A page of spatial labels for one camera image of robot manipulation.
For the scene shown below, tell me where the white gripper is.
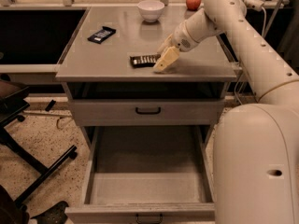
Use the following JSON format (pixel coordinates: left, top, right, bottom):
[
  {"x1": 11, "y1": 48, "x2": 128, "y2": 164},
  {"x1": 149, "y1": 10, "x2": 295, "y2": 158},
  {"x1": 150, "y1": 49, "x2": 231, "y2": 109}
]
[{"x1": 153, "y1": 21, "x2": 199, "y2": 73}]

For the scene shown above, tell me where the dark chocolate rxbar wrapper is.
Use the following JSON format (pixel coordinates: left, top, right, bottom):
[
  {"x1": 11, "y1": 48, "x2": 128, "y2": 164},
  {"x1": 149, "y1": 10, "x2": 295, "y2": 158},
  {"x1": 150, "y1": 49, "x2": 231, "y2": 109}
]
[{"x1": 130, "y1": 54, "x2": 161, "y2": 68}]

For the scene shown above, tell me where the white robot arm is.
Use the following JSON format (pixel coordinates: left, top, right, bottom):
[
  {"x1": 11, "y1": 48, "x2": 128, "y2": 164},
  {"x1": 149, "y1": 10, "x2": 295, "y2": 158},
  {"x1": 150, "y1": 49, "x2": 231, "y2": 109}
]
[{"x1": 154, "y1": 0, "x2": 299, "y2": 224}]

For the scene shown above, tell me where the grey drawer cabinet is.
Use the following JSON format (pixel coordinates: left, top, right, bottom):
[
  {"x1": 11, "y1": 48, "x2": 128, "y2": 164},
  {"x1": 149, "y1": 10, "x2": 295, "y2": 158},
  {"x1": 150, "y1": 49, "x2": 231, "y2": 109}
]
[{"x1": 56, "y1": 6, "x2": 235, "y2": 141}]

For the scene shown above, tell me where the closed grey upper drawer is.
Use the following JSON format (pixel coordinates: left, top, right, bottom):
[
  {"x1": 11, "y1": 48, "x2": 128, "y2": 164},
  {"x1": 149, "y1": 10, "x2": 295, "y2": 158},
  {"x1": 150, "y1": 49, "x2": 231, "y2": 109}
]
[{"x1": 69, "y1": 99, "x2": 224, "y2": 126}]

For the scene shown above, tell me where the open grey middle drawer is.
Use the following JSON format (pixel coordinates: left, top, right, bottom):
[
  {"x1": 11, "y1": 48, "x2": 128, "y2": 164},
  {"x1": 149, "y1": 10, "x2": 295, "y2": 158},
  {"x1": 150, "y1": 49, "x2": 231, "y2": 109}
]
[{"x1": 66, "y1": 126, "x2": 215, "y2": 224}]

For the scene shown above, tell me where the white ceramic bowl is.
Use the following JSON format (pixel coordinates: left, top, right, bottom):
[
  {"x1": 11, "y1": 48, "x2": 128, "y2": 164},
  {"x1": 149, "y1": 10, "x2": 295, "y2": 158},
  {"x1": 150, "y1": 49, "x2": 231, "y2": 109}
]
[{"x1": 137, "y1": 0, "x2": 164, "y2": 22}]

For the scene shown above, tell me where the red apple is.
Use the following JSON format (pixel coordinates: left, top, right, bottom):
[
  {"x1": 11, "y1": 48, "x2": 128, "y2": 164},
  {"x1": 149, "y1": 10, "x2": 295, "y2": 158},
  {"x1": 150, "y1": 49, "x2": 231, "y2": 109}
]
[{"x1": 186, "y1": 0, "x2": 202, "y2": 11}]

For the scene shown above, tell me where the white power strip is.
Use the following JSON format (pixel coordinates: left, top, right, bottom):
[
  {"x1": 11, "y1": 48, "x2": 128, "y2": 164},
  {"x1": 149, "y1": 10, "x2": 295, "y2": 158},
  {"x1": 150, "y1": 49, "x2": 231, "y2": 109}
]
[{"x1": 242, "y1": 0, "x2": 264, "y2": 11}]

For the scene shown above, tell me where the black office chair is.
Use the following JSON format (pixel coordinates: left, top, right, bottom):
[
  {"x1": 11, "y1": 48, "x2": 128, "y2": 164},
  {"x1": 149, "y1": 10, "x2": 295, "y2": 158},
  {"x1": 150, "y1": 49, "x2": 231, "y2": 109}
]
[{"x1": 0, "y1": 73, "x2": 78, "y2": 207}]

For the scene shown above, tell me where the black shoe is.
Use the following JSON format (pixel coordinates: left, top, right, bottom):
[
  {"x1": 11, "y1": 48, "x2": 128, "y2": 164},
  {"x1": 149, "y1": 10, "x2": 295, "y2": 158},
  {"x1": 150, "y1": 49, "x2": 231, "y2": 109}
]
[{"x1": 30, "y1": 201, "x2": 68, "y2": 224}]

